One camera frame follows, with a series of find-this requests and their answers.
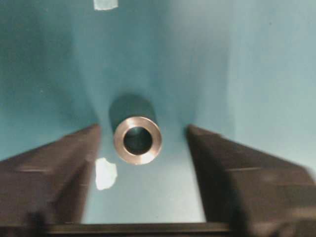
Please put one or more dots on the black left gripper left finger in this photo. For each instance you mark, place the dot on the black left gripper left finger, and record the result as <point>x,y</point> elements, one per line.
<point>49,183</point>

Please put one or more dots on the silver metal washer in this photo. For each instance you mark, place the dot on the silver metal washer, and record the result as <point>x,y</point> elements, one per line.
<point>137,140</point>

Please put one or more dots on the white tape piece far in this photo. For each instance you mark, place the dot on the white tape piece far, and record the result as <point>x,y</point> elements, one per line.
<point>104,5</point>

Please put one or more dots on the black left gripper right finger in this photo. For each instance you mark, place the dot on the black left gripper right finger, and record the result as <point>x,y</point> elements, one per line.
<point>256,194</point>

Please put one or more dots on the white tape piece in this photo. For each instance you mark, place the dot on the white tape piece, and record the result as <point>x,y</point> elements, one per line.
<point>104,5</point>
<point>106,174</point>

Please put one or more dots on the white tape piece near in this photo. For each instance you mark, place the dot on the white tape piece near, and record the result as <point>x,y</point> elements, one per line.
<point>106,174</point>

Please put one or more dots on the teal table mat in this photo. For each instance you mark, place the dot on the teal table mat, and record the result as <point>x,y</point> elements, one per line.
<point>245,69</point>

